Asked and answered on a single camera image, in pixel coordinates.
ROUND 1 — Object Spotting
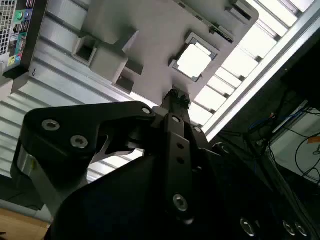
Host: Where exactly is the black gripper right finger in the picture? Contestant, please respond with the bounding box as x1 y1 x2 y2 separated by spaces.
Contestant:
177 92 211 174

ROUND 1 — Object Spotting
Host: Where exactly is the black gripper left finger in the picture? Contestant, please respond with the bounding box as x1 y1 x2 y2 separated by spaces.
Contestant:
9 89 198 225

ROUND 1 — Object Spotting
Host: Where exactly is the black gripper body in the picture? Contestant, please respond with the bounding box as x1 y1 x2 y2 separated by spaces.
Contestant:
51 143 317 240

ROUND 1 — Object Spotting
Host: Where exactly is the silver square CPU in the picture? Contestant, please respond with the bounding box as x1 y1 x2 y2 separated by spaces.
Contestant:
175 41 218 83

